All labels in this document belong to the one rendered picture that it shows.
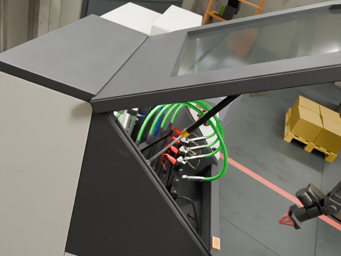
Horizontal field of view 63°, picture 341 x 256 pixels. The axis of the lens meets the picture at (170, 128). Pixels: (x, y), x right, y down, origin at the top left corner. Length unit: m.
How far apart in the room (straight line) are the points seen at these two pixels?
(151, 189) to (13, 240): 0.65
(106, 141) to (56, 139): 0.15
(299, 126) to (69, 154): 4.06
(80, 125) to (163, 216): 0.40
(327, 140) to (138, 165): 4.13
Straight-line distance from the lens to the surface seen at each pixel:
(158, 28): 1.38
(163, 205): 0.93
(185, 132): 0.77
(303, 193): 1.35
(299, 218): 1.41
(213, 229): 1.30
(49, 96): 0.81
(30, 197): 1.09
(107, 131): 0.79
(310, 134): 4.71
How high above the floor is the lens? 1.86
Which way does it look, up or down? 31 degrees down
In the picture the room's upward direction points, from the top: 21 degrees clockwise
